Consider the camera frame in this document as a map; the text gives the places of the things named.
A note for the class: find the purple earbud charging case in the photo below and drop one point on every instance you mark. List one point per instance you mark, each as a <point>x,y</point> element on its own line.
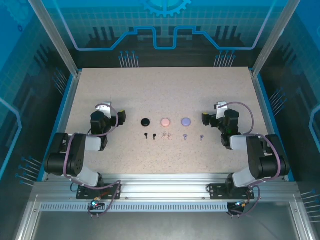
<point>186,121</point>

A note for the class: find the black earbud charging case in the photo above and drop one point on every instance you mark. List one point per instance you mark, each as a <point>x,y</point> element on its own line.
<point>146,122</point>

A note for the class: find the pink earbud charging case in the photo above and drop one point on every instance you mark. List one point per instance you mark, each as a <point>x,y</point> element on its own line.
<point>165,122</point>

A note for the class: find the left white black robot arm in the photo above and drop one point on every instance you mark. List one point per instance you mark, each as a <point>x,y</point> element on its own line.
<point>75,155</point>

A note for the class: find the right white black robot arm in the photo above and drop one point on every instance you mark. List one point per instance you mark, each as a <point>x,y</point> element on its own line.
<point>260,155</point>

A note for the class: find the black connector with LED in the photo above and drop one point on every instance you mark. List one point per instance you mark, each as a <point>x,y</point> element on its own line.
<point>243,204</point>
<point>94,204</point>

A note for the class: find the grey metal shelf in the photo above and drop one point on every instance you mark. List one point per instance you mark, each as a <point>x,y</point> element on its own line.
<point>160,225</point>

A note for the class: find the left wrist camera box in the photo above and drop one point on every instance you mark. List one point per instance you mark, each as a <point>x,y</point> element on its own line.
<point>105,107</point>

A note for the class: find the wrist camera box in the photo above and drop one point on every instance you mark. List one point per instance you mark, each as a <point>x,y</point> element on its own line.
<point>105,107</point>
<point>221,108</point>

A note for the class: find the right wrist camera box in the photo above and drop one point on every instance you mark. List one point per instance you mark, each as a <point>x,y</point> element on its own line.
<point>221,108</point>

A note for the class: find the aluminium table side rail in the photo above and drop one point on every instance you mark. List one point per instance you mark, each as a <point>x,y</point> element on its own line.
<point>261,95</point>
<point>71,95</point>

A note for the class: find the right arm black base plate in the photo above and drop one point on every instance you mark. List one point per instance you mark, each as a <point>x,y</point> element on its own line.
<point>217,192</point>

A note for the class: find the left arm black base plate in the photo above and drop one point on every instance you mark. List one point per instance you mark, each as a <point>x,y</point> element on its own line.
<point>85,194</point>

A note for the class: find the aluminium mounting rail beam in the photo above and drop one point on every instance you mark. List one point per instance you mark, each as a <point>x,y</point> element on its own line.
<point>162,187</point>

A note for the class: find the aluminium corner post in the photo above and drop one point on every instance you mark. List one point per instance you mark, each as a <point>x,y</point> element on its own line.
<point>58,37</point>
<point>273,37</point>

